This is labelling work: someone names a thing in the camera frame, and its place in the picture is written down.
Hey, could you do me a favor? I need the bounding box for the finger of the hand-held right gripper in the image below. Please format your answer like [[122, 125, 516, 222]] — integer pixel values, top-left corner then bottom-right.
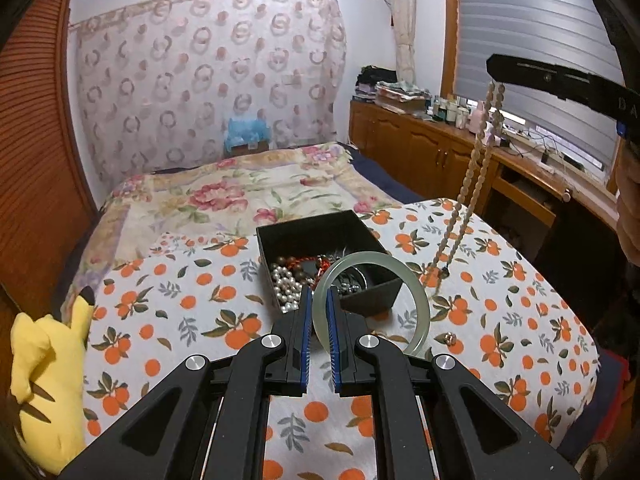
[[486, 54, 598, 103]]

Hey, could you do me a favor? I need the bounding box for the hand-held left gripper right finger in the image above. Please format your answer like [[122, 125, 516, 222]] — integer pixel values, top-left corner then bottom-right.
[[327, 290, 571, 480]]

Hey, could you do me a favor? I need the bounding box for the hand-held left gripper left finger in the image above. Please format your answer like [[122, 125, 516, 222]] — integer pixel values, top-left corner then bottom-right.
[[60, 287, 313, 480]]

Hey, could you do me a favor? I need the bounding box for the pile of mixed jewelry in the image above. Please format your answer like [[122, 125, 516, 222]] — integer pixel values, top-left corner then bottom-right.
[[270, 252, 372, 313]]

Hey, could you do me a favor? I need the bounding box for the pale green jade bangle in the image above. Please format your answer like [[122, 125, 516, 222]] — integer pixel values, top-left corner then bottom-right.
[[312, 251, 432, 358]]

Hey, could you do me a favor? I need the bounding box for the black square box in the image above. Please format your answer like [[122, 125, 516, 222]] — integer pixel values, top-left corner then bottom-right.
[[256, 210, 405, 318]]

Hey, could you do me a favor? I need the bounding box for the beige bead necklace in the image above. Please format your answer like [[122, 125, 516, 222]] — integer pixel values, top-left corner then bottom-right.
[[429, 80, 507, 293]]

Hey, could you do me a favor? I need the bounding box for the person's right hand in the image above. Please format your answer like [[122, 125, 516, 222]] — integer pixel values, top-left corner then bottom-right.
[[615, 142, 640, 266]]

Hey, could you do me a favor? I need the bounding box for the row of cosmetic bottles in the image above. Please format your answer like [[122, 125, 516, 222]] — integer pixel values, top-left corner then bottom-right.
[[427, 94, 488, 133]]

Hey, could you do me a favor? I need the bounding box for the orange fruit print tablecloth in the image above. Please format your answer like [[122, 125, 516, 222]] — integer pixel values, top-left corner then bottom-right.
[[80, 197, 601, 480]]

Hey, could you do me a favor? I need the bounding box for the stack of folded light clothes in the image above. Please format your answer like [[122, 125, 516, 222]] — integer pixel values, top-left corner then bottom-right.
[[375, 80, 432, 113]]

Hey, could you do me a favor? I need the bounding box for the long wooden cabinet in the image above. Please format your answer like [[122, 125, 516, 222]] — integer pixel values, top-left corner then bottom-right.
[[347, 99, 621, 281]]

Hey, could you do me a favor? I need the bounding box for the cream window curtain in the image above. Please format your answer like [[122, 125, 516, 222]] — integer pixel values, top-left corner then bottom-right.
[[387, 0, 418, 86]]

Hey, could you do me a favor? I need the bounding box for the pile of dark clothes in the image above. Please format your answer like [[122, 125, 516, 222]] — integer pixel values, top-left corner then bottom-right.
[[356, 65, 396, 98]]

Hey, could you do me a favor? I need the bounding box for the floral bed blanket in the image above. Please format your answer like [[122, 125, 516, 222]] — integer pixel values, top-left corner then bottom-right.
[[65, 142, 406, 306]]

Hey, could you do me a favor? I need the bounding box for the dark blue bed sheet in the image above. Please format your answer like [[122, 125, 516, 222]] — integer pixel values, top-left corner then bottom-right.
[[350, 145, 426, 206]]

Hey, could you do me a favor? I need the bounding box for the blue plastic bag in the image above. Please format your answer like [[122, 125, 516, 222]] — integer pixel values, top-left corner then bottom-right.
[[223, 117, 271, 153]]

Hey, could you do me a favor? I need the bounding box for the yellow plush toy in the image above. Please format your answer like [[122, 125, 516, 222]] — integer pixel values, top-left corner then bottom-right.
[[10, 285, 96, 476]]

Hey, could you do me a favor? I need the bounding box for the circle patterned sheer curtain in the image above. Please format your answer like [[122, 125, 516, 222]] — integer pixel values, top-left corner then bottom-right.
[[75, 0, 348, 186]]

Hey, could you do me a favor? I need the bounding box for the wooden louvered wardrobe door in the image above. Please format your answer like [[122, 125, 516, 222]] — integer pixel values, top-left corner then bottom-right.
[[0, 0, 98, 321]]

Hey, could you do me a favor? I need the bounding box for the tangle of cables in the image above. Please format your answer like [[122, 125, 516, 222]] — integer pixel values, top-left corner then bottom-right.
[[505, 127, 601, 172]]

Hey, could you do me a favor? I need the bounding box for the wooden window frame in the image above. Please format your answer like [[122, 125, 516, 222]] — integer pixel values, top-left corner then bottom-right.
[[442, 0, 462, 102]]

